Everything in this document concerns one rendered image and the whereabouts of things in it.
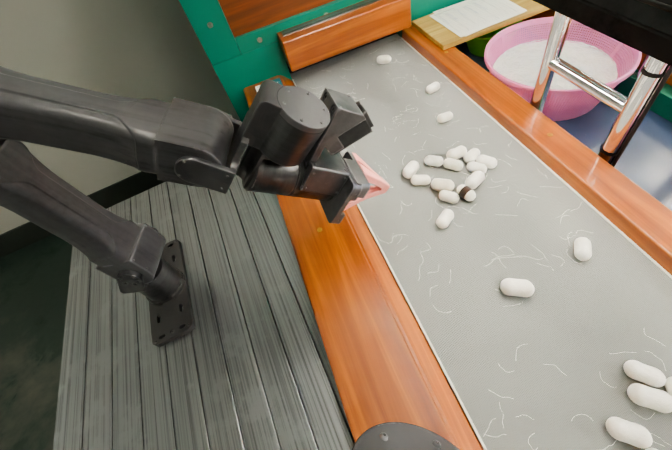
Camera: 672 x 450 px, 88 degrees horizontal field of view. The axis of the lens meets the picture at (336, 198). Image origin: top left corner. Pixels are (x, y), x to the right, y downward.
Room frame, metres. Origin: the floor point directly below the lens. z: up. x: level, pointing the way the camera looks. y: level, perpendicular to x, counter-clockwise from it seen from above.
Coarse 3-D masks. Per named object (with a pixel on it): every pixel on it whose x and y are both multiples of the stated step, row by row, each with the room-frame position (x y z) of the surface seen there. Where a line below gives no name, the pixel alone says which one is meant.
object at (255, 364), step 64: (192, 192) 0.59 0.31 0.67; (256, 192) 0.53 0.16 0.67; (192, 256) 0.42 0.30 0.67; (256, 256) 0.37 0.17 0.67; (128, 320) 0.32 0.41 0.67; (256, 320) 0.25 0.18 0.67; (64, 384) 0.25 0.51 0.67; (128, 384) 0.21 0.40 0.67; (192, 384) 0.18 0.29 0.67; (256, 384) 0.15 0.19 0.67; (320, 384) 0.13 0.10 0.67; (64, 448) 0.15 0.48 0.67; (128, 448) 0.13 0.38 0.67; (192, 448) 0.10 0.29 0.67; (256, 448) 0.08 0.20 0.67; (320, 448) 0.06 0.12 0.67
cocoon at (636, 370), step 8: (632, 360) 0.04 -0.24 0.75; (624, 368) 0.03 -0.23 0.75; (632, 368) 0.03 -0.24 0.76; (640, 368) 0.03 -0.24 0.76; (648, 368) 0.03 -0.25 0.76; (656, 368) 0.03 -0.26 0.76; (632, 376) 0.03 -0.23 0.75; (640, 376) 0.02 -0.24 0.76; (648, 376) 0.02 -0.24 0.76; (656, 376) 0.02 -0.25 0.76; (664, 376) 0.02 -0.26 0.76; (648, 384) 0.02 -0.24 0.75; (656, 384) 0.01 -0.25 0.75; (664, 384) 0.01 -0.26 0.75
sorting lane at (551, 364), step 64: (384, 64) 0.74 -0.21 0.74; (384, 128) 0.52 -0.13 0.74; (448, 128) 0.46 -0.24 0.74; (512, 192) 0.29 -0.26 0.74; (576, 192) 0.25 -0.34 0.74; (384, 256) 0.25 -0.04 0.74; (448, 256) 0.22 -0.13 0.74; (512, 256) 0.19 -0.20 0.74; (640, 256) 0.14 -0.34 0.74; (448, 320) 0.14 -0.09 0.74; (512, 320) 0.11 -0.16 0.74; (576, 320) 0.09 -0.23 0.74; (640, 320) 0.07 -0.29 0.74; (512, 384) 0.05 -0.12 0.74; (576, 384) 0.03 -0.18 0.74; (512, 448) 0.00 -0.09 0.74; (576, 448) -0.01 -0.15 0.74; (640, 448) -0.03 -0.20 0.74
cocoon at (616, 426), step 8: (608, 424) 0.00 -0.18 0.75; (616, 424) -0.01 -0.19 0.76; (624, 424) -0.01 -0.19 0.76; (632, 424) -0.01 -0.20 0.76; (608, 432) -0.01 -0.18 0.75; (616, 432) -0.01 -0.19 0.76; (624, 432) -0.01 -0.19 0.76; (632, 432) -0.02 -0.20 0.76; (640, 432) -0.02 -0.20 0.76; (648, 432) -0.02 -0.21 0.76; (624, 440) -0.02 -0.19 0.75; (632, 440) -0.02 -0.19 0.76; (640, 440) -0.02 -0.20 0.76; (648, 440) -0.02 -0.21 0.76
